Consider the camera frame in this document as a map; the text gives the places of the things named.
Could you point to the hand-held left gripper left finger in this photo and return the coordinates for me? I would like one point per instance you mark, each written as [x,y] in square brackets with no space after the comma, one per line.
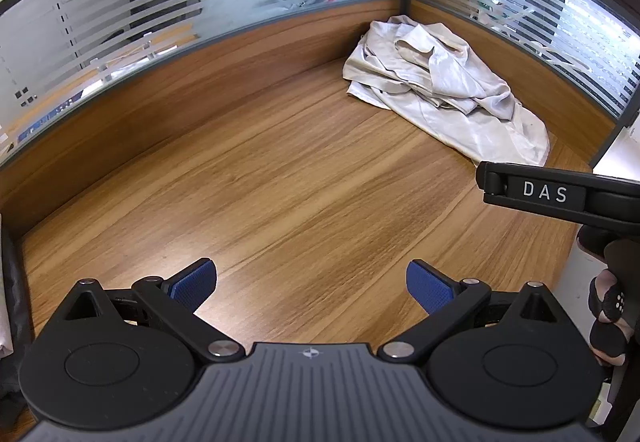
[195,283]

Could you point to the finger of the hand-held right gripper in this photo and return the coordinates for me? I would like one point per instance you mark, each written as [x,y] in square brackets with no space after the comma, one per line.
[492,182]

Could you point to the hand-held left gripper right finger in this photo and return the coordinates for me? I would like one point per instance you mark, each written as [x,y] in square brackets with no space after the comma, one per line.
[430,286]

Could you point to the white satin garment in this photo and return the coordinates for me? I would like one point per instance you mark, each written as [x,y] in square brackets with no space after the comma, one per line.
[500,137]

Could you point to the stack of folded clothes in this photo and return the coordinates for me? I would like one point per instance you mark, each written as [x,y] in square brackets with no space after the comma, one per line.
[4,297]

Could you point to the person's right hand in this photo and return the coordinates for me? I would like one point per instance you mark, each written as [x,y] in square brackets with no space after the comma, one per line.
[605,294]

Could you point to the striped frosted glass partition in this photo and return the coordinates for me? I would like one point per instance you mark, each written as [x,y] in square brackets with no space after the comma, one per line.
[150,87]
[525,67]

